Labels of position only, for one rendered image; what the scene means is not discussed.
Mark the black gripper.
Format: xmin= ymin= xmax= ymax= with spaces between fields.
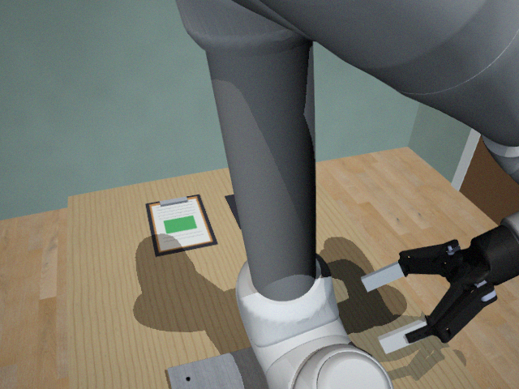
xmin=361 ymin=225 xmax=519 ymax=354

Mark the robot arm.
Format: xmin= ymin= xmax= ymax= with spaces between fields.
xmin=175 ymin=0 xmax=519 ymax=389

